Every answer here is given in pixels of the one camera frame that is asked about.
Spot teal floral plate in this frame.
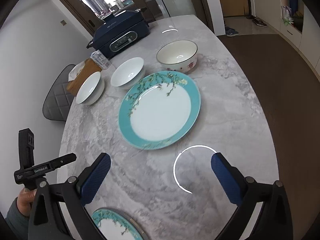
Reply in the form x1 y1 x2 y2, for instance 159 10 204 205
118 71 201 150
91 207 149 240

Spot large white bowl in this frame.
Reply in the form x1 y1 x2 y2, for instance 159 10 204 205
76 72 105 106

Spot medium white bowl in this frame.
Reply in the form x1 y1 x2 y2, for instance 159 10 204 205
111 57 145 90

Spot floral patterned small bowl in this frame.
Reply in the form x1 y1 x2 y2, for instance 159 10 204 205
156 40 198 73

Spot person's left hand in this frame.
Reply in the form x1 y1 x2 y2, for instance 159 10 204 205
16 187 37 217

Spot grey quilted chair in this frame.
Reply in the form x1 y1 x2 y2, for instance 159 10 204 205
42 64 75 121

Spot wooden tissue box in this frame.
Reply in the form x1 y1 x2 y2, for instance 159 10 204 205
67 59 102 96

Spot small milk carton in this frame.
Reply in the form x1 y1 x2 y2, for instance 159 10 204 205
90 50 111 69

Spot navy electric cooker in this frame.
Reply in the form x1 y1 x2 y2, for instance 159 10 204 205
86 8 150 59

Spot shoes on floor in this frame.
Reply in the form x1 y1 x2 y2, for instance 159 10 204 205
225 25 239 37

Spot wall socket plate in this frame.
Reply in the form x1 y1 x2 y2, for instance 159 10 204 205
60 20 67 26

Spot white wall cabinet unit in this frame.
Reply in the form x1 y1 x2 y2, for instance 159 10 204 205
251 0 319 74

